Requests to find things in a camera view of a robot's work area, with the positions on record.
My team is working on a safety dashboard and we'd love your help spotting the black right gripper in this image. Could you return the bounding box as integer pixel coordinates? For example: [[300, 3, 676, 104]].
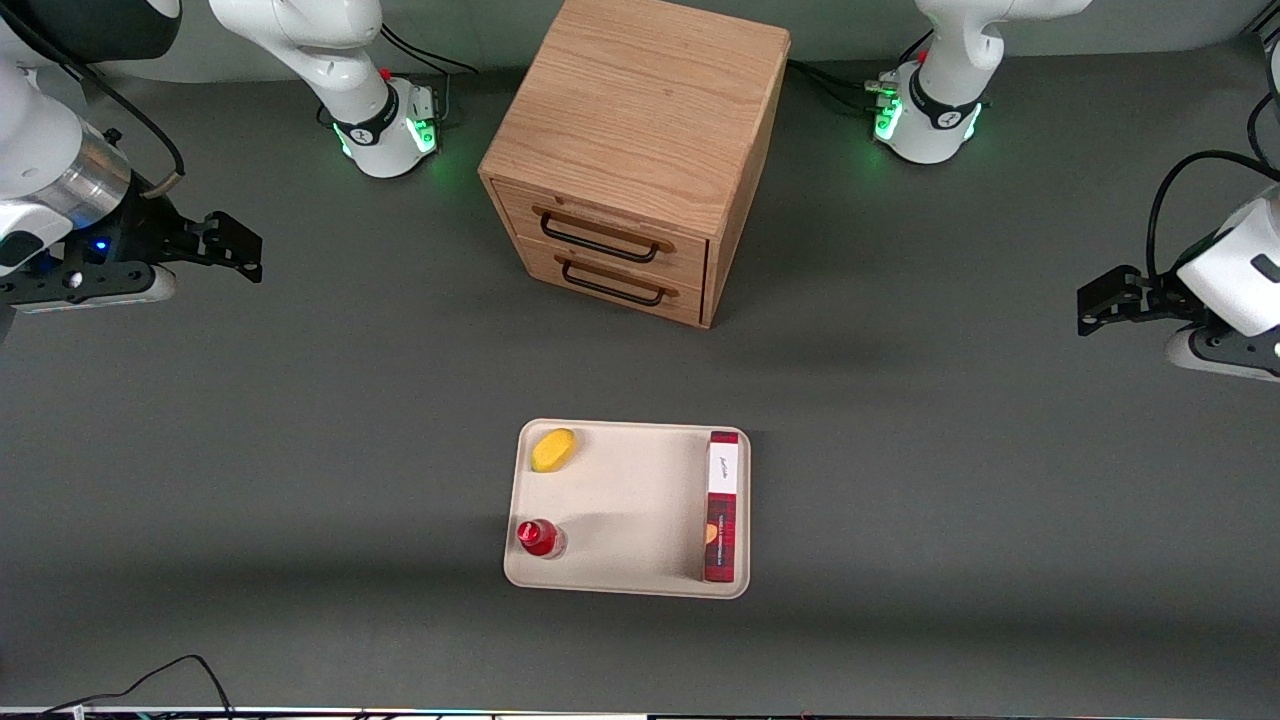
[[83, 195, 264, 285]]

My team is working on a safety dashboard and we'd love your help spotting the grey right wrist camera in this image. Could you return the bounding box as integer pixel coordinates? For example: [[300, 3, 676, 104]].
[[15, 264, 179, 317]]

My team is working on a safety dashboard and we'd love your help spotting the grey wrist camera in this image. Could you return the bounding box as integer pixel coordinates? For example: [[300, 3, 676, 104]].
[[1164, 325, 1280, 384], [15, 264, 179, 317]]

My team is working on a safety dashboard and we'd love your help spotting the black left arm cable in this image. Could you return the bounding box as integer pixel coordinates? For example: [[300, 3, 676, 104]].
[[1147, 95, 1280, 286]]

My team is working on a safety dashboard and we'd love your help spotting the red plaid cookie box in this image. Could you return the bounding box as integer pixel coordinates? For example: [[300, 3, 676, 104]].
[[703, 430, 741, 584]]

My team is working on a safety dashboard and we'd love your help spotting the wooden drawer cabinet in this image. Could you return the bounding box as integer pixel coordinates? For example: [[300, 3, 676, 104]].
[[478, 0, 792, 330]]

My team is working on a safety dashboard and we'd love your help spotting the black metal drawer handle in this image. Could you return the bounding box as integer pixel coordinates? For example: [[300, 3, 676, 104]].
[[540, 207, 663, 265], [562, 258, 667, 307]]

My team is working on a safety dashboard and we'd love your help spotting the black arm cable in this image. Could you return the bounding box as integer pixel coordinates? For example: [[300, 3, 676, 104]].
[[0, 10, 188, 199], [1147, 95, 1280, 286]]

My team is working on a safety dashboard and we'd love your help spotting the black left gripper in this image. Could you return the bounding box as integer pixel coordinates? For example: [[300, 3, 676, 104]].
[[1077, 264, 1216, 337]]

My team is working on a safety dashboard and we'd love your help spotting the beige plastic tray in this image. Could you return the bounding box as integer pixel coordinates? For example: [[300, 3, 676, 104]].
[[503, 418, 752, 599]]

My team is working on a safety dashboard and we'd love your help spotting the wooden drawer front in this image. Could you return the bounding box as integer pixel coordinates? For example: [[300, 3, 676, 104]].
[[515, 238, 706, 326], [493, 180, 710, 291]]

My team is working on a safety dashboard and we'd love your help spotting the black right base cable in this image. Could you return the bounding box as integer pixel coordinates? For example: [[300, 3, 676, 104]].
[[380, 22, 478, 123]]

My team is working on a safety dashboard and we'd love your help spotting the black left base cable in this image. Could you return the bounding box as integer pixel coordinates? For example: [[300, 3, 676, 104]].
[[788, 30, 936, 119]]

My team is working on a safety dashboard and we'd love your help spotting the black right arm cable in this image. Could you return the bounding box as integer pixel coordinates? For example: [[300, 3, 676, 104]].
[[0, 10, 188, 199]]

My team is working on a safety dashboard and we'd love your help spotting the red coke bottle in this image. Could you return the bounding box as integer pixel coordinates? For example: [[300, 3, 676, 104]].
[[516, 518, 567, 560]]

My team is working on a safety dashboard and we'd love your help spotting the black base cable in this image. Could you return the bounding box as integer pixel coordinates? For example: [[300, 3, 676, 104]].
[[788, 30, 936, 119], [380, 22, 478, 123]]

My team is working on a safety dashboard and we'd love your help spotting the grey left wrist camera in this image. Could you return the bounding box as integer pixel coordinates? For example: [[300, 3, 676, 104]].
[[1164, 325, 1280, 384]]

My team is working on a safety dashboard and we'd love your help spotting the black cable at table edge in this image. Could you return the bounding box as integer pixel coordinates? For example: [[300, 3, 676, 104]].
[[40, 654, 237, 717]]

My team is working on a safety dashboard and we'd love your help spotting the yellow lemon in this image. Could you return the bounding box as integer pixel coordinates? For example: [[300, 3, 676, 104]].
[[530, 428, 578, 474]]

